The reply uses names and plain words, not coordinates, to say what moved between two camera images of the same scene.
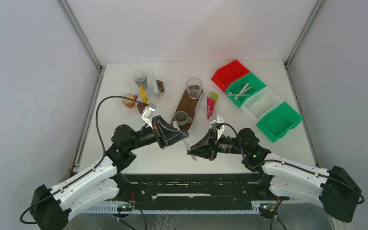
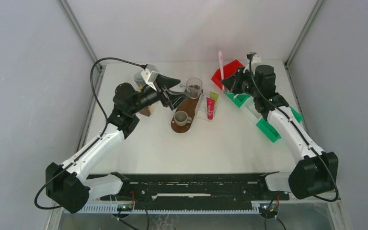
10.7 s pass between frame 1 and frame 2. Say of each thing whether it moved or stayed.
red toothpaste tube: stayed
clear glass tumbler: stayed
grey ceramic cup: stayed
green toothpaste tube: stayed
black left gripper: moved
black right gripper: moved
